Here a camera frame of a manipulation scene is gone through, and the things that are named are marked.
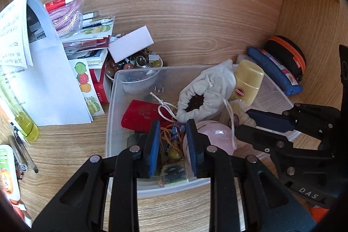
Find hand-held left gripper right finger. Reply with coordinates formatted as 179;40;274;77
186;119;317;232

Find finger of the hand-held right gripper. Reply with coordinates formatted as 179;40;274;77
246;103;341;137
234;125;335;181

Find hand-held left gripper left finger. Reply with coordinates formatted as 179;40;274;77
32;120;161;232

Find pale pink round container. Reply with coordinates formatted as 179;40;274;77
182;120;236;162

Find red velvet pouch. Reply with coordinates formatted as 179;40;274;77
121;100;174;132

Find clear plastic storage box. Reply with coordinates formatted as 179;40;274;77
105;65;301;198

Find yellow plastic bottle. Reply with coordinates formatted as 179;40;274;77
228;59;265;105

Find white cloth drawstring pouch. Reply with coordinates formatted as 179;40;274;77
178;59;236;121

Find person's right forearm orange sleeve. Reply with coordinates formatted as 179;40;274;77
310;205;329;224

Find wooden desktop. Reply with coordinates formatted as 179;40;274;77
0;42;343;232

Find orange rubber bands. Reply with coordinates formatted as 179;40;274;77
160;125;185;151

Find yellow bead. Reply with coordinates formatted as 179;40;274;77
167;149;182;160

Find green printed packet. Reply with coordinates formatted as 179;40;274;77
160;163;188;184

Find blue pencil case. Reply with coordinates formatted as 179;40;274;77
247;47;303;95

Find small clear plastic bowl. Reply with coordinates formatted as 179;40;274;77
120;69;161;94

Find small white round jar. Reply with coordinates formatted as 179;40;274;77
236;54;253;65

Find black case with orange zip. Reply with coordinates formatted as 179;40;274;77
264;36;307;82

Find red and white box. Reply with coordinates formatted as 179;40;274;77
90;67;112;105

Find bowl of glass beads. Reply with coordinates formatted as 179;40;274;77
105;48;164;83

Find fruit sticker sheet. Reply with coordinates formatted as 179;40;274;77
73;58;105;115

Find white card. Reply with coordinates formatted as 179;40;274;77
108;26;155;63

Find large white paper sheet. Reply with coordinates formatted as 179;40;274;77
0;0;94;126

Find black pen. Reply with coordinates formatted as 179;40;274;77
13;129;38;174

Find yellow-green transparent bottle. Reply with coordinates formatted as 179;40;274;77
0;77;40;143

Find pile of small packets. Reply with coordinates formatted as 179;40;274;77
61;10;116;58

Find clear pen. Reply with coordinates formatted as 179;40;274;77
8;137;28;171

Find orange and white packet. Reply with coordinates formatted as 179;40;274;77
11;199;30;224

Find white and green tube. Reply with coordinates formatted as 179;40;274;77
0;145;21;201

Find red and white packet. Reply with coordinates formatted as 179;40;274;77
43;0;77;13

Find printed white paper sheet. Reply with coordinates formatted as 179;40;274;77
0;0;33;68

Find pink and white coiled cord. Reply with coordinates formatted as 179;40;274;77
49;0;82;37

